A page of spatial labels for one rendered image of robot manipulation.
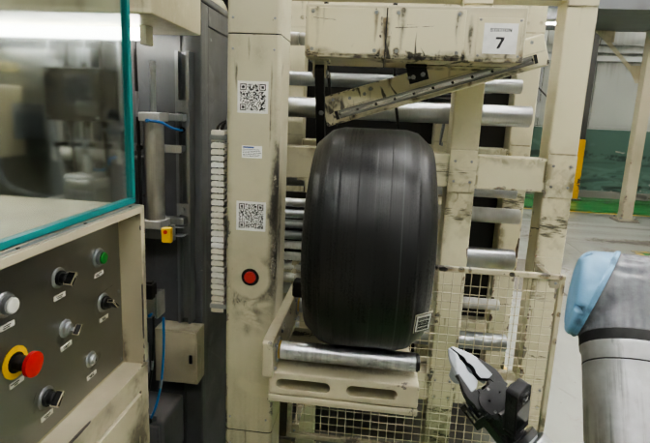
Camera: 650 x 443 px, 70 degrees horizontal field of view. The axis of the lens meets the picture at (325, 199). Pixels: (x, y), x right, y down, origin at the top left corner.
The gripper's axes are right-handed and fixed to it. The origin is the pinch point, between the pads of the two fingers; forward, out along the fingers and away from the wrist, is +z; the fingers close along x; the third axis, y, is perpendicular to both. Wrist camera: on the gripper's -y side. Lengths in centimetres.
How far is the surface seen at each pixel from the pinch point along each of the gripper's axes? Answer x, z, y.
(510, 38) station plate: 61, 53, -25
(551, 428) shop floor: 97, -46, 144
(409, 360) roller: -1.7, 5.5, 16.4
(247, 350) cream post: -30, 33, 33
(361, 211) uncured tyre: -4.8, 31.0, -15.1
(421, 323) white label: -1.2, 8.6, 1.5
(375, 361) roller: -8.1, 9.9, 18.2
